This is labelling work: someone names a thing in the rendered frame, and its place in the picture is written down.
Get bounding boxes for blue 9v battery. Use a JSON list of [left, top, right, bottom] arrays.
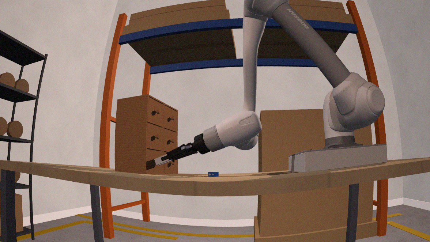
[[208, 172, 219, 177]]

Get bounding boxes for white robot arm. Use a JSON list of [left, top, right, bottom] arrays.
[[203, 0, 385, 152]]

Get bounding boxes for brown wooden chest of drawers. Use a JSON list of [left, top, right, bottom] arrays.
[[115, 94, 178, 174]]

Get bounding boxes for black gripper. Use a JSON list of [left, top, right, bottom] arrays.
[[154, 133, 210, 165]]

